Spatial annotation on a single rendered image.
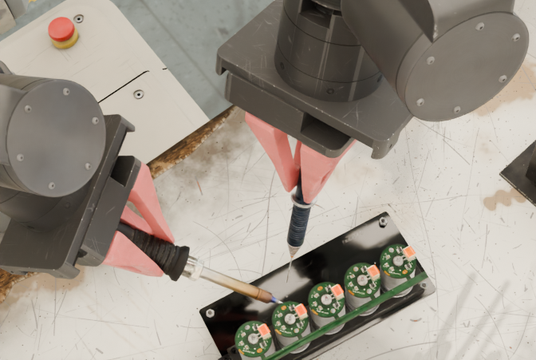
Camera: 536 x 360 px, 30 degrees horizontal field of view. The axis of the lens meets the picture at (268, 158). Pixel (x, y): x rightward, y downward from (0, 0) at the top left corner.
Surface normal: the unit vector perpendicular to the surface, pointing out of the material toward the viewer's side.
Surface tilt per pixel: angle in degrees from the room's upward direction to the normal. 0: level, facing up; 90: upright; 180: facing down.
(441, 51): 79
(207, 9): 0
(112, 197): 60
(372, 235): 0
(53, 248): 30
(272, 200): 0
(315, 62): 69
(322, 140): 21
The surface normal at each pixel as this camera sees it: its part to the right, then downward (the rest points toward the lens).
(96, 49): -0.08, -0.43
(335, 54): -0.11, 0.72
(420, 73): 0.40, 0.70
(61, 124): 0.73, 0.11
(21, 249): -0.55, -0.48
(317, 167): -0.55, 0.77
